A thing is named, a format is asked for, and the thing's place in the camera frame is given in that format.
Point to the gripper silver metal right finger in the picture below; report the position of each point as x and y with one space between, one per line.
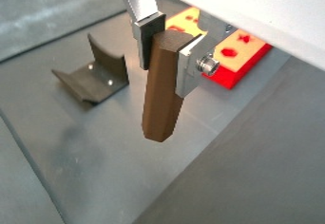
196 58

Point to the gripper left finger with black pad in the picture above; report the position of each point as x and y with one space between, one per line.
148 22

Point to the red shape board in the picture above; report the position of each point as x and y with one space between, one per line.
237 53

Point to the black curved holder stand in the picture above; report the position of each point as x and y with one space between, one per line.
100 79

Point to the brown hexagon peg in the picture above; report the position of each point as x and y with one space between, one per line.
162 103

